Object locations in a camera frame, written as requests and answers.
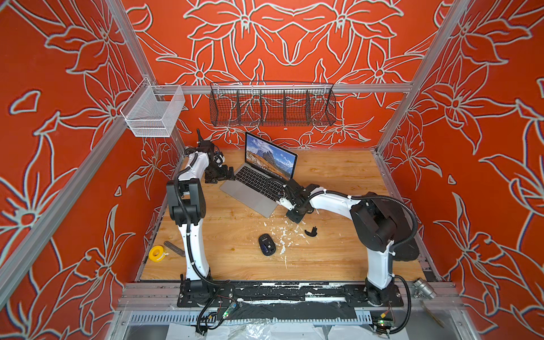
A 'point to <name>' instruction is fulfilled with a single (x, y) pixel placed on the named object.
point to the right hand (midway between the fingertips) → (293, 211)
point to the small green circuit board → (383, 324)
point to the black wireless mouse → (267, 244)
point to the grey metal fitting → (422, 288)
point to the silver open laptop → (258, 182)
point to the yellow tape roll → (157, 253)
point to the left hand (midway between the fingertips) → (225, 177)
